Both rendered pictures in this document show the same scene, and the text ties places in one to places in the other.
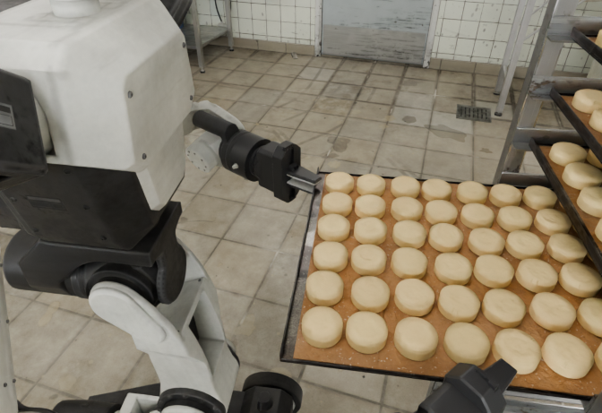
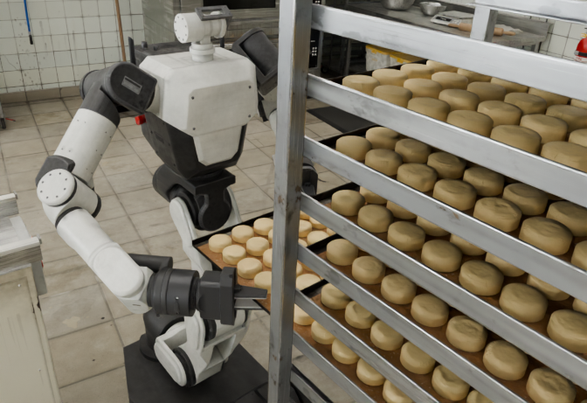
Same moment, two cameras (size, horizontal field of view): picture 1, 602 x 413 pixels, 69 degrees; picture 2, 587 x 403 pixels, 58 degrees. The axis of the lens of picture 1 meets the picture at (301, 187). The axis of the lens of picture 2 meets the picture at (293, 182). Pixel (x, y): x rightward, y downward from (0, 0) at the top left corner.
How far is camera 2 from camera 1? 85 cm
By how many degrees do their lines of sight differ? 36
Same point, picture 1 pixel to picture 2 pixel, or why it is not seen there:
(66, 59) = (171, 76)
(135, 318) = (182, 224)
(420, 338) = (248, 266)
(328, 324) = (220, 241)
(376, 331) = (235, 253)
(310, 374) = not seen: outside the picture
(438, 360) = (249, 281)
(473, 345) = (265, 281)
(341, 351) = (217, 256)
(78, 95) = (170, 91)
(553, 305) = not seen: hidden behind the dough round
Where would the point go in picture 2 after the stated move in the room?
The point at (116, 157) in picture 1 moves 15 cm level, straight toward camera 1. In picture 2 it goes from (179, 122) to (146, 146)
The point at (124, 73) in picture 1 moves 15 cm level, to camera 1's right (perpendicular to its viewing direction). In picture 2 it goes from (193, 87) to (237, 104)
